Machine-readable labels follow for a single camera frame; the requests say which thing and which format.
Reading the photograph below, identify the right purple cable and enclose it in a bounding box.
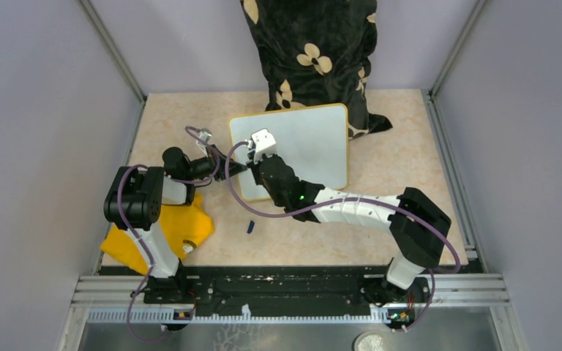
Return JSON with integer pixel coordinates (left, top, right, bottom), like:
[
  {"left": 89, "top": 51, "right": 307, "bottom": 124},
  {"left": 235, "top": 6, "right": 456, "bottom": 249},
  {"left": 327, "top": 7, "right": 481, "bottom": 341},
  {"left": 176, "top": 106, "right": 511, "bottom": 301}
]
[{"left": 224, "top": 140, "right": 462, "bottom": 334}]

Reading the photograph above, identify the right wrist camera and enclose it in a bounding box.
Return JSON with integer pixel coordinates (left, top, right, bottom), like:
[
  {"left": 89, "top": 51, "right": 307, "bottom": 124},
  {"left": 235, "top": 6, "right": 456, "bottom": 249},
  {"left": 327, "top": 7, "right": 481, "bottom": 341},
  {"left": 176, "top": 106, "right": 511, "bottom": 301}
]
[{"left": 247, "top": 128, "right": 277, "bottom": 164}]

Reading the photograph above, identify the yellow plastic object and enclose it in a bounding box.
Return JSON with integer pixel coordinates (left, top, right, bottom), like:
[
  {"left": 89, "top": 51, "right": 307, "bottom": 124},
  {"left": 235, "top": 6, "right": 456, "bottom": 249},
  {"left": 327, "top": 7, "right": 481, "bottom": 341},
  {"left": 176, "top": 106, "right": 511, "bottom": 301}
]
[{"left": 100, "top": 193, "right": 215, "bottom": 274}]

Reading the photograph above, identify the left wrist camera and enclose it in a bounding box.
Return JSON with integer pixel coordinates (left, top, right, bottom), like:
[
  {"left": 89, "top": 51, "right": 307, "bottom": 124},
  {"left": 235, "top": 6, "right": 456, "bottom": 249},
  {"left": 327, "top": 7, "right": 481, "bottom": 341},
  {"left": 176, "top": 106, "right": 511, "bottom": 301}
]
[{"left": 196, "top": 128, "right": 212, "bottom": 156}]

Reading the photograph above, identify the blue marker cap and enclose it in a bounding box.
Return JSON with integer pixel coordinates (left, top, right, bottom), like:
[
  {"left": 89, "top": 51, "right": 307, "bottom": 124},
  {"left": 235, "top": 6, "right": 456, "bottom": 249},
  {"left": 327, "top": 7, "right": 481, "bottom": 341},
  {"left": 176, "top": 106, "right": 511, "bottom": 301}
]
[{"left": 247, "top": 220, "right": 255, "bottom": 234}]

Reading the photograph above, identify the black floral pillow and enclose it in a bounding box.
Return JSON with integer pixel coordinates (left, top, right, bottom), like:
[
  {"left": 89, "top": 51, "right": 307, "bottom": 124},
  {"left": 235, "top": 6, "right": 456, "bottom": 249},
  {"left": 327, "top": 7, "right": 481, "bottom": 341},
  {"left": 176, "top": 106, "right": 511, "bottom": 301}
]
[{"left": 240, "top": 0, "right": 392, "bottom": 139}]

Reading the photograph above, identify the yellow-framed whiteboard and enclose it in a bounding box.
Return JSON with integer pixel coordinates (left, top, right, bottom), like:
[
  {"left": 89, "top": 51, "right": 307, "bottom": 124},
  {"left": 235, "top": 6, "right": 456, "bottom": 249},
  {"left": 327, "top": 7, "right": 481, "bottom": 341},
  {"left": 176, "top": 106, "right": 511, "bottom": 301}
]
[{"left": 228, "top": 103, "right": 348, "bottom": 189}]

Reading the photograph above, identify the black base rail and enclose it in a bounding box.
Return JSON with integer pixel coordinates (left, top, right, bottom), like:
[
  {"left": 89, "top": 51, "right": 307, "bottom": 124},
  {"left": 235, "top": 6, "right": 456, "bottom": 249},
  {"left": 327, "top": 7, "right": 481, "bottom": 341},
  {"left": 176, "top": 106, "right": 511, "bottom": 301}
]
[{"left": 130, "top": 266, "right": 433, "bottom": 330}]

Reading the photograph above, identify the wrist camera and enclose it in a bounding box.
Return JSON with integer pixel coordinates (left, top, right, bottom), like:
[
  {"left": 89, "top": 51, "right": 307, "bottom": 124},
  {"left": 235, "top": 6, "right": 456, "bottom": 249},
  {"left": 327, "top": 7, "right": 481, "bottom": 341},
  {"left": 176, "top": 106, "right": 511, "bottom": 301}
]
[
  {"left": 247, "top": 128, "right": 277, "bottom": 164},
  {"left": 196, "top": 128, "right": 212, "bottom": 156}
]

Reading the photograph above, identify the round metal disc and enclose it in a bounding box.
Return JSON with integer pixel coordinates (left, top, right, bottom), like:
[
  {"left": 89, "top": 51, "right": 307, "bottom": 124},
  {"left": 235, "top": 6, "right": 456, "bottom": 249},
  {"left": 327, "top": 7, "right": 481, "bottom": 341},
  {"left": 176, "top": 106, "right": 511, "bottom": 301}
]
[{"left": 352, "top": 331, "right": 391, "bottom": 351}]

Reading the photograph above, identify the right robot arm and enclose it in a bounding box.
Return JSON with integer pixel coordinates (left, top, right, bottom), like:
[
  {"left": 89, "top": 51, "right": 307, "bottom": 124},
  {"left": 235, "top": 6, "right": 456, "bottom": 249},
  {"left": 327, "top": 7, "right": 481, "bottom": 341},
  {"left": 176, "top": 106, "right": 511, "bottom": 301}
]
[{"left": 247, "top": 155, "right": 453, "bottom": 301}]

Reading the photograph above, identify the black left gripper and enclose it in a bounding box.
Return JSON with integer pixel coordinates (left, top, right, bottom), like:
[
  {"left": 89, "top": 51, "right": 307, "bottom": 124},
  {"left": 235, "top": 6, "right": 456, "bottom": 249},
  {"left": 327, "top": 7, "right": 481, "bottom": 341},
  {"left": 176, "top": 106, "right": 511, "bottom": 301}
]
[{"left": 184, "top": 143, "right": 247, "bottom": 181}]

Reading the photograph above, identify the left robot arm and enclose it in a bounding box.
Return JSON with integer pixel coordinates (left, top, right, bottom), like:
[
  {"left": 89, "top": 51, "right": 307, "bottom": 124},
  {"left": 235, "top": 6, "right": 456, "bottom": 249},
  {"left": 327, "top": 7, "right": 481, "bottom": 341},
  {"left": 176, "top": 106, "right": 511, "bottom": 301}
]
[{"left": 101, "top": 146, "right": 247, "bottom": 303}]

